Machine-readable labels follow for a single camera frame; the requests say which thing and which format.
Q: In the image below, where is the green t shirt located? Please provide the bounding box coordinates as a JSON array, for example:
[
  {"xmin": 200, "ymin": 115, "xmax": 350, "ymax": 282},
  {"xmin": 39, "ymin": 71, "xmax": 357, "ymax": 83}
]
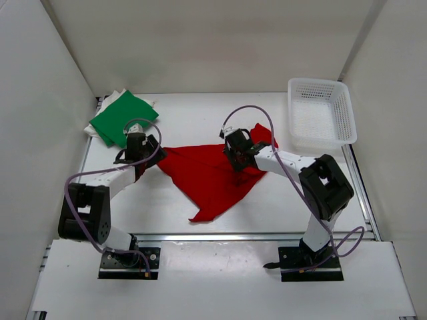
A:
[{"xmin": 89, "ymin": 91, "xmax": 159, "ymax": 149}]

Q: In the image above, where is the red t shirt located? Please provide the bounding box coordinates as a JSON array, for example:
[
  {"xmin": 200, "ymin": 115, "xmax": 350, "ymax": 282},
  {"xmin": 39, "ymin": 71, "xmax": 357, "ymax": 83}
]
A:
[{"xmin": 158, "ymin": 144, "xmax": 266, "ymax": 223}]

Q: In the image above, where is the white t shirt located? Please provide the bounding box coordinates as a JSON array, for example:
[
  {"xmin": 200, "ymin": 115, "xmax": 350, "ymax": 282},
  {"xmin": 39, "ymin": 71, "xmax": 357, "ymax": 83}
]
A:
[{"xmin": 83, "ymin": 88, "xmax": 159, "ymax": 149}]

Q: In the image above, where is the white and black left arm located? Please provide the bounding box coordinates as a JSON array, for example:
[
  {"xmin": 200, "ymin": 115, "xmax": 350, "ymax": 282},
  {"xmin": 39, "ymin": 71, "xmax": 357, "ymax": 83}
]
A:
[{"xmin": 58, "ymin": 121, "xmax": 167, "ymax": 267}]

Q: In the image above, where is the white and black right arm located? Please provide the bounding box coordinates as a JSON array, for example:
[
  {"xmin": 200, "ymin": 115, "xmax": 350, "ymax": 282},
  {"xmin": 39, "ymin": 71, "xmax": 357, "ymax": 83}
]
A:
[{"xmin": 220, "ymin": 127, "xmax": 354, "ymax": 267}]

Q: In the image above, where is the white plastic basket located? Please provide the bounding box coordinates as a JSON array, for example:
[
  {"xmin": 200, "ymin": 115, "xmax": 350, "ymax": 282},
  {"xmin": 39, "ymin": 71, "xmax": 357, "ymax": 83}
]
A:
[{"xmin": 288, "ymin": 78, "xmax": 358, "ymax": 150}]

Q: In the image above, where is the aluminium table edge rail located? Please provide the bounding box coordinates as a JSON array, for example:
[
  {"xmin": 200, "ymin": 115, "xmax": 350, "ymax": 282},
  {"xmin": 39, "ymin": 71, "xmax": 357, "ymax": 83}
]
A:
[{"xmin": 133, "ymin": 231, "xmax": 381, "ymax": 244}]

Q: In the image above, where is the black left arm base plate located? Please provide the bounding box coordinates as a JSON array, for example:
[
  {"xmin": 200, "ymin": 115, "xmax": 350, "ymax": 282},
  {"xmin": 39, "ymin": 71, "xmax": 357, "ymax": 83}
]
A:
[{"xmin": 98, "ymin": 243, "xmax": 161, "ymax": 280}]

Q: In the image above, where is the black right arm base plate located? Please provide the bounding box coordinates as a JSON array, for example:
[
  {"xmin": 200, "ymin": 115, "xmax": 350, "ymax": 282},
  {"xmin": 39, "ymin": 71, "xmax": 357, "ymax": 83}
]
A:
[{"xmin": 263, "ymin": 247, "xmax": 344, "ymax": 282}]

